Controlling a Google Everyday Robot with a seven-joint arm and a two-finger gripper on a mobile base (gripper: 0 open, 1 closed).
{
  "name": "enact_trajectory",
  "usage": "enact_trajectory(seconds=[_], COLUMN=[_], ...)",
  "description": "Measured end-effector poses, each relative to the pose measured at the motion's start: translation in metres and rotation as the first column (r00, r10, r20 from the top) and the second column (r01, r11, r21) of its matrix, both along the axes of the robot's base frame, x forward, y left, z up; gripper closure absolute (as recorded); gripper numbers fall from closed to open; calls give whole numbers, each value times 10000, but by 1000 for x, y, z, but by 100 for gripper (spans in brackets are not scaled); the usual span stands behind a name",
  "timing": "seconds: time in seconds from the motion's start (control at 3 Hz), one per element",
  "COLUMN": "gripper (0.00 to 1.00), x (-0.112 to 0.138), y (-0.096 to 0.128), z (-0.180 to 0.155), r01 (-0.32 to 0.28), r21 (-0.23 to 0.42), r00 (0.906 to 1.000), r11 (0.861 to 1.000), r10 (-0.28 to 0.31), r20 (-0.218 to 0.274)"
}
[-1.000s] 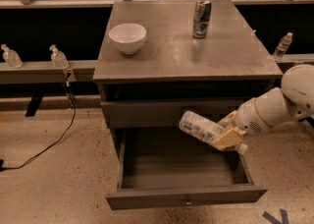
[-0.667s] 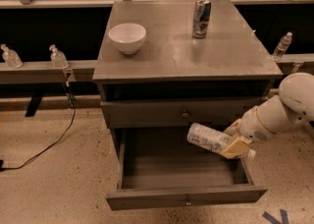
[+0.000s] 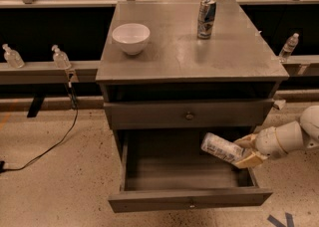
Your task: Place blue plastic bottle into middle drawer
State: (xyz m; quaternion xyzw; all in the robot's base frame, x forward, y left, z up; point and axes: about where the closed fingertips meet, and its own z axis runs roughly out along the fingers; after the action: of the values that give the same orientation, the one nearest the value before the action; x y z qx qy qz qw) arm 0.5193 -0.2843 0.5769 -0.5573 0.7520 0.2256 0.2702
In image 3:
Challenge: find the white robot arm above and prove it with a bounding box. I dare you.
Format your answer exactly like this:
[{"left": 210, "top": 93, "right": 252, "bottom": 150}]
[{"left": 234, "top": 106, "right": 319, "bottom": 168}]

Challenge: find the closed grey upper drawer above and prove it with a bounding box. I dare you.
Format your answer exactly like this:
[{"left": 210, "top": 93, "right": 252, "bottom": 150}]
[{"left": 104, "top": 99, "right": 273, "bottom": 129}]

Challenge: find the grey metal rail bench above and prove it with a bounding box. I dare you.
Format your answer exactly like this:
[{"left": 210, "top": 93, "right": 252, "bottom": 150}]
[{"left": 0, "top": 61, "right": 102, "bottom": 117}]

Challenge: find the grey drawer cabinet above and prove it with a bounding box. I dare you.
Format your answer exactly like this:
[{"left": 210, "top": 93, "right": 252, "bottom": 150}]
[{"left": 96, "top": 0, "right": 288, "bottom": 140}]

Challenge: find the white ceramic bowl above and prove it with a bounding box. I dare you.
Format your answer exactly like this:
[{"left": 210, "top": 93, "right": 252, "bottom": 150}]
[{"left": 112, "top": 23, "right": 151, "bottom": 55}]

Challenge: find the open grey lower drawer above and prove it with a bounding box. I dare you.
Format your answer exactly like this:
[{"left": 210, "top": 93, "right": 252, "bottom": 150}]
[{"left": 109, "top": 129, "right": 272, "bottom": 213}]

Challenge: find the small water bottle right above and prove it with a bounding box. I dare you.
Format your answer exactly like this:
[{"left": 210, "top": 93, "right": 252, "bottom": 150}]
[{"left": 279, "top": 33, "right": 299, "bottom": 63}]

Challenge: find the clear pump bottle far left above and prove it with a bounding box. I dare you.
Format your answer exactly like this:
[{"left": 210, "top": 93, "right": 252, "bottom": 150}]
[{"left": 2, "top": 44, "right": 25, "bottom": 69}]

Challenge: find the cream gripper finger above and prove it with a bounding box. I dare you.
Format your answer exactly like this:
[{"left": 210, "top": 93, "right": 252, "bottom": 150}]
[
  {"left": 234, "top": 133, "right": 257, "bottom": 148},
  {"left": 234, "top": 151, "right": 267, "bottom": 169}
]

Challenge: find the clear plastic water bottle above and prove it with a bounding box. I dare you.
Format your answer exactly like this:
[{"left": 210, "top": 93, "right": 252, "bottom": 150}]
[{"left": 201, "top": 132, "right": 249, "bottom": 164}]

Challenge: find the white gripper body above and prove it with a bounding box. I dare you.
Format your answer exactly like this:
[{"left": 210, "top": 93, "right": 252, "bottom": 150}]
[{"left": 255, "top": 121, "right": 304, "bottom": 159}]

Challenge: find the blue silver drink can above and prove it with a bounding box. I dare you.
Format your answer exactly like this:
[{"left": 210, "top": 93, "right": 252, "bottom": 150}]
[{"left": 197, "top": 0, "right": 216, "bottom": 39}]

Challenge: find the clear pump bottle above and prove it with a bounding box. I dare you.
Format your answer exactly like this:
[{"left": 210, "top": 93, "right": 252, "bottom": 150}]
[
  {"left": 2, "top": 44, "right": 25, "bottom": 69},
  {"left": 52, "top": 45, "right": 72, "bottom": 70}
]

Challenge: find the black power cable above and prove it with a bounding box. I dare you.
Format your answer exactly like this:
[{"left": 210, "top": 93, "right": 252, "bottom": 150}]
[{"left": 0, "top": 71, "right": 80, "bottom": 174}]

